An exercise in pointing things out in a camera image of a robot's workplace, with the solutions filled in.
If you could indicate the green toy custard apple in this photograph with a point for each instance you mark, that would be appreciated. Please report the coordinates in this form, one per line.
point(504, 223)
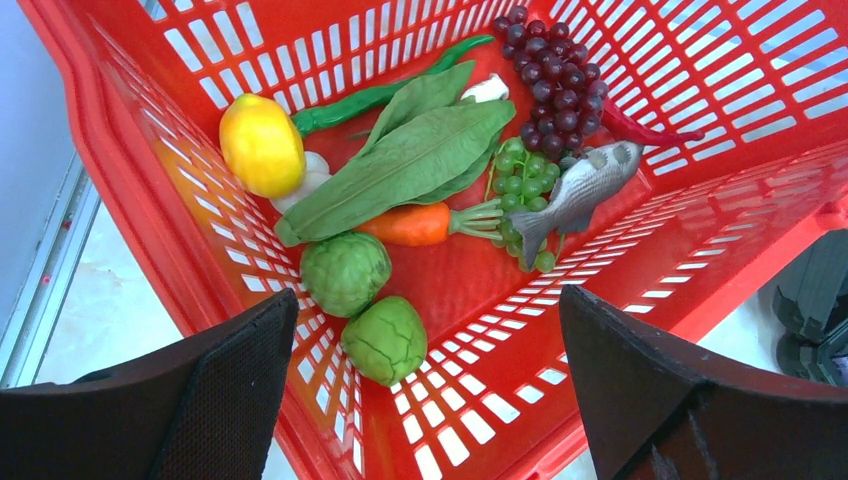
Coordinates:
point(344, 274)

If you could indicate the orange toy carrot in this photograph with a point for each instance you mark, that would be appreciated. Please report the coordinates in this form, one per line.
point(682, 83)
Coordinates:
point(432, 224)

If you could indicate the green toy round fruit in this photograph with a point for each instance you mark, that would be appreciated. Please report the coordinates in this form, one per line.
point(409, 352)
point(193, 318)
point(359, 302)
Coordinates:
point(387, 342)

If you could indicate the white toy garlic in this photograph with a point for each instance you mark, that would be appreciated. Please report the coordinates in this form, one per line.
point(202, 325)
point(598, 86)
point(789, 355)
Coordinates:
point(317, 173)

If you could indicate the dark purple toy grapes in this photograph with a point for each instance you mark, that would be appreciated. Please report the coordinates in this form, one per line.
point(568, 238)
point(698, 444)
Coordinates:
point(567, 90)

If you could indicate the red toy chili pepper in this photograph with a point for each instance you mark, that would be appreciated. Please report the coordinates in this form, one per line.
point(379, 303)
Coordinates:
point(623, 127)

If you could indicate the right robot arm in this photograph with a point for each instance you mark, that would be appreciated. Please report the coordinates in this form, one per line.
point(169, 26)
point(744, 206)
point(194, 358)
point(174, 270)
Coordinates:
point(810, 301)

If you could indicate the green toy grapes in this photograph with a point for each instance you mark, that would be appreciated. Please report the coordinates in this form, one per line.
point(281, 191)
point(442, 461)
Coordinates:
point(521, 181)

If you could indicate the grey toy fish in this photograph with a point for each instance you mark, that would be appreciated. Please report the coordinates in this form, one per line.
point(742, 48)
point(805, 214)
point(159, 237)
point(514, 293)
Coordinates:
point(595, 177)

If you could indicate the green toy vegetable leaves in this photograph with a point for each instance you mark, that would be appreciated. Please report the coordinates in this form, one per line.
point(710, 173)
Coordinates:
point(424, 147)

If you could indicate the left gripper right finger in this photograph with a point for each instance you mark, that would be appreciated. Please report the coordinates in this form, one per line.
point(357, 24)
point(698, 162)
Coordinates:
point(655, 406)

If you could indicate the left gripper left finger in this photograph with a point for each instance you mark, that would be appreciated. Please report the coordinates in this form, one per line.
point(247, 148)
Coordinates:
point(204, 407)

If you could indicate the green toy chili pepper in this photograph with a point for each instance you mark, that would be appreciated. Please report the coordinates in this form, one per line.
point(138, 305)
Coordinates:
point(318, 118)

